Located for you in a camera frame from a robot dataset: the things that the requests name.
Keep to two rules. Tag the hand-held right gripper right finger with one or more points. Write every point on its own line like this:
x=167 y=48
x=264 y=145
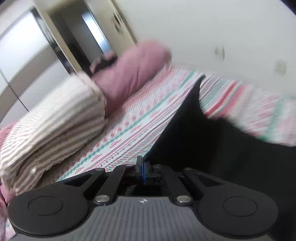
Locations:
x=150 y=172

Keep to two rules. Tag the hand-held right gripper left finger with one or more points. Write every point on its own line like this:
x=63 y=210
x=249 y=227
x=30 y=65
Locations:
x=138 y=171

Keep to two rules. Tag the black pants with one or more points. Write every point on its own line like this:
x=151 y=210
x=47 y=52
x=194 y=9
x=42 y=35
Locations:
x=196 y=139

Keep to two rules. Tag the patterned bedsheet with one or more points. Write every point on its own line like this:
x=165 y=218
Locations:
x=138 y=120

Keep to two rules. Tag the striped beige pillows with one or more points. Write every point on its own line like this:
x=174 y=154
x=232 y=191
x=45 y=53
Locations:
x=57 y=120

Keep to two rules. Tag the mauve pillow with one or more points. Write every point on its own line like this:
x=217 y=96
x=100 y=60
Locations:
x=129 y=74

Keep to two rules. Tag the mauve comforter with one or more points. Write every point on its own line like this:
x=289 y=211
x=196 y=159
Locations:
x=4 y=132

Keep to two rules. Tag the white door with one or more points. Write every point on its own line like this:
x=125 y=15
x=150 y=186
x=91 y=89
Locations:
x=123 y=25

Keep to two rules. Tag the white wardrobe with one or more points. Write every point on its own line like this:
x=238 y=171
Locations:
x=23 y=34

